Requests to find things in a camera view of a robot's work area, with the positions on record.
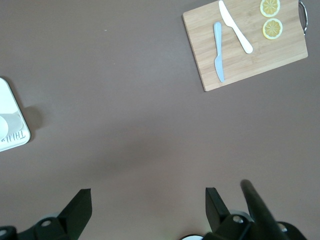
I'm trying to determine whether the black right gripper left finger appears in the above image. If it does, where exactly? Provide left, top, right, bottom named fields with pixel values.
left=16, top=188, right=93, bottom=240

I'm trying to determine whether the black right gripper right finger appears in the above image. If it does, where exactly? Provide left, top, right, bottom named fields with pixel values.
left=204, top=187, right=255, bottom=240

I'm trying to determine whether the white plastic cup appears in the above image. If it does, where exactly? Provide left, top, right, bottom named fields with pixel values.
left=0, top=112, right=24, bottom=141

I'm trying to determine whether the cream bear print tray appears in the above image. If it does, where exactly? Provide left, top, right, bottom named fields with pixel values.
left=0, top=76, right=32, bottom=153

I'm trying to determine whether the brown table cover sheet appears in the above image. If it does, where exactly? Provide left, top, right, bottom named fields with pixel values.
left=0, top=0, right=320, bottom=240

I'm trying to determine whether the grey plastic knife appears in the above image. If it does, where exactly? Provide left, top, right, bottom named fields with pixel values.
left=213, top=21, right=226, bottom=83

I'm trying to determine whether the bamboo cutting board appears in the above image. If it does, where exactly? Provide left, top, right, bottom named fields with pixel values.
left=182, top=0, right=309, bottom=92

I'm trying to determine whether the white plastic knife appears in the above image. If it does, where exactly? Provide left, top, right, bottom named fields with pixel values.
left=218, top=0, right=254, bottom=55

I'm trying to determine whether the yellow lemon slice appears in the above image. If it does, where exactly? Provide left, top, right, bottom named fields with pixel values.
left=259, top=0, right=281, bottom=18
left=262, top=17, right=284, bottom=40

